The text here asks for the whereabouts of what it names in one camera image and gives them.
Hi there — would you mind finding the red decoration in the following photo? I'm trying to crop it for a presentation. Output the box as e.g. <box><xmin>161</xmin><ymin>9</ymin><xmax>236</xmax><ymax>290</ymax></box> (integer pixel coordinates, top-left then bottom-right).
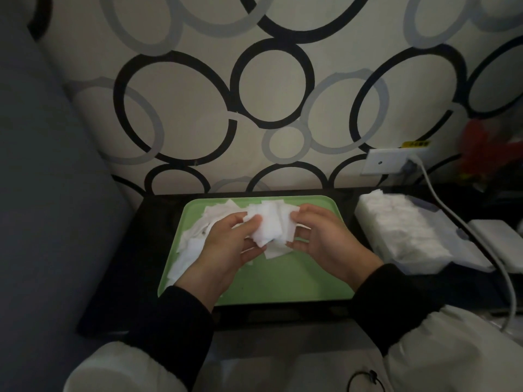
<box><xmin>457</xmin><ymin>120</ymin><xmax>523</xmax><ymax>181</ymax></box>

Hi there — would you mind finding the grey upholstered sofa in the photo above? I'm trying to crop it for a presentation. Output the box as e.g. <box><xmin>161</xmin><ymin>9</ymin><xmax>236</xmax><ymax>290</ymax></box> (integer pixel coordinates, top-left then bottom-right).
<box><xmin>0</xmin><ymin>11</ymin><xmax>136</xmax><ymax>392</ymax></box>

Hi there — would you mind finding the person's left hand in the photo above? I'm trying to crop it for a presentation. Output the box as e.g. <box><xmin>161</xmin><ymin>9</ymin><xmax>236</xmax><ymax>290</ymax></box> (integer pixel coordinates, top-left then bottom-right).
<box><xmin>174</xmin><ymin>212</ymin><xmax>267</xmax><ymax>313</ymax></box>

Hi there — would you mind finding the black hair tie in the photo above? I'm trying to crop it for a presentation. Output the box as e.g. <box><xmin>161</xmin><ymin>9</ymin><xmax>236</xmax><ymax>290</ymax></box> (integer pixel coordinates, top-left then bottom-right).
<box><xmin>346</xmin><ymin>370</ymin><xmax>386</xmax><ymax>392</ymax></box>

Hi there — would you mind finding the white power bank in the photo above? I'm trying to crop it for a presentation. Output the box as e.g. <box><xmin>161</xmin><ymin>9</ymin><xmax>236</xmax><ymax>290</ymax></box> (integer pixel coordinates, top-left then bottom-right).
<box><xmin>467</xmin><ymin>219</ymin><xmax>523</xmax><ymax>275</ymax></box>

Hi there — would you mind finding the pile of white cotton pads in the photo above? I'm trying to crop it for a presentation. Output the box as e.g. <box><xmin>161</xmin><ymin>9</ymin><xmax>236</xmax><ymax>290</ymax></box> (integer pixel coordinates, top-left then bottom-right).
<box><xmin>165</xmin><ymin>199</ymin><xmax>301</xmax><ymax>287</ymax></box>

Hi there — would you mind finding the clear plastic box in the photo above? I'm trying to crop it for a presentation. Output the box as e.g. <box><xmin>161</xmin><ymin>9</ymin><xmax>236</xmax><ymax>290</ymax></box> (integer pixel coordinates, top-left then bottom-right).
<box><xmin>354</xmin><ymin>191</ymin><xmax>455</xmax><ymax>275</ymax></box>

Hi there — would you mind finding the green plastic tray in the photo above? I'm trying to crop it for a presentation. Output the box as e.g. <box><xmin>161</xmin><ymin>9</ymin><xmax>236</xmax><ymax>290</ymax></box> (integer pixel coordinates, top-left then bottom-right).
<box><xmin>157</xmin><ymin>195</ymin><xmax>356</xmax><ymax>308</ymax></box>

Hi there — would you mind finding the person's left forearm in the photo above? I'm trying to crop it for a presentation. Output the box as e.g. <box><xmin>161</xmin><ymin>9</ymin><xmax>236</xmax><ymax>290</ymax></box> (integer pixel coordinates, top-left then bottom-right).
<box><xmin>63</xmin><ymin>284</ymin><xmax>215</xmax><ymax>392</ymax></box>

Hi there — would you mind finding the white charger cable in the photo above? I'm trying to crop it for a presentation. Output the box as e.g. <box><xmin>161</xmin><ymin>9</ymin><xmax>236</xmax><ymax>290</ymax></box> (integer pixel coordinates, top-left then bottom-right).
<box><xmin>408</xmin><ymin>157</ymin><xmax>519</xmax><ymax>334</ymax></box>

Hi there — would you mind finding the person's right hand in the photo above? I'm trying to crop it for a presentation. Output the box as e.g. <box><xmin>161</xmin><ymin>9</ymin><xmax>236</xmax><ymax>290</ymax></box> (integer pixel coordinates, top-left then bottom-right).
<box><xmin>285</xmin><ymin>204</ymin><xmax>385</xmax><ymax>291</ymax></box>

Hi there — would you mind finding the person's right forearm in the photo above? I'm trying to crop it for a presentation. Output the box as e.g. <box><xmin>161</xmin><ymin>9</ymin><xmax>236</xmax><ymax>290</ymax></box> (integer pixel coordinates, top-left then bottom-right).
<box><xmin>350</xmin><ymin>263</ymin><xmax>523</xmax><ymax>392</ymax></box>

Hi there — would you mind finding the white wall socket plate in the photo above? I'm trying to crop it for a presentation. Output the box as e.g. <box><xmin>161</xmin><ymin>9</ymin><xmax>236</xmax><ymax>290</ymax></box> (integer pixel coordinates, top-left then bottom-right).
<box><xmin>360</xmin><ymin>148</ymin><xmax>430</xmax><ymax>176</ymax></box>

